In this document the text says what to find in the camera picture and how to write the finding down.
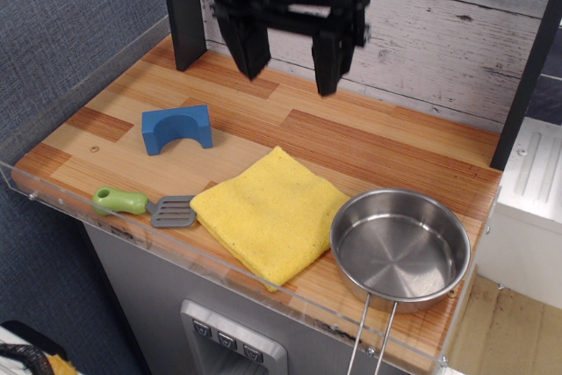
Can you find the green handled grey toy spatula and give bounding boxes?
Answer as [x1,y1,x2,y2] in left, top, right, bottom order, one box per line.
[92,187,196,228]

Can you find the clear acrylic edge guard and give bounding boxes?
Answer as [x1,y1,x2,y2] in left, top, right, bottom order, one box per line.
[0,14,504,375]

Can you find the yellow black object bottom corner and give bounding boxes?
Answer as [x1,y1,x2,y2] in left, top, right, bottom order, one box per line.
[1,321,80,375]

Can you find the black right upright post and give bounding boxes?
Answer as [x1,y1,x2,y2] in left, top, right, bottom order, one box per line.
[490,0,561,170]

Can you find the black upright post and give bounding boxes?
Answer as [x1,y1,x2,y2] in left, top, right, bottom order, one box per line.
[166,0,207,71]
[490,0,561,170]

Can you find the silver button control panel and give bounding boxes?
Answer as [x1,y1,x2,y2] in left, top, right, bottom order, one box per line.
[180,299,289,374]

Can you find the grey toy cabinet front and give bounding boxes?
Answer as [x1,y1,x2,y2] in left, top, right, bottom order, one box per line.
[83,221,422,375]

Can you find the black left upright post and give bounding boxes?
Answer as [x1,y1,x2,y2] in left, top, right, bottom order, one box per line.
[166,0,207,71]

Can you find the silver pot with wire handle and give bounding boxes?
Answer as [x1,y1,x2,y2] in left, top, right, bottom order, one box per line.
[329,188,472,359]

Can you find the blue arch wooden block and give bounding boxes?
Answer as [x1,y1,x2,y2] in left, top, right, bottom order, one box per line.
[141,105,213,155]

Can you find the white ridged appliance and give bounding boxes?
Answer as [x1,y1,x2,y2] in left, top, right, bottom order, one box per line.
[476,118,561,308]

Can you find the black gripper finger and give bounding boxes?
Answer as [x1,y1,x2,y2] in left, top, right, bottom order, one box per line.
[312,32,355,96]
[217,15,271,80]

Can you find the yellow cloth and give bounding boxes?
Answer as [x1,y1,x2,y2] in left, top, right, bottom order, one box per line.
[191,147,349,292]

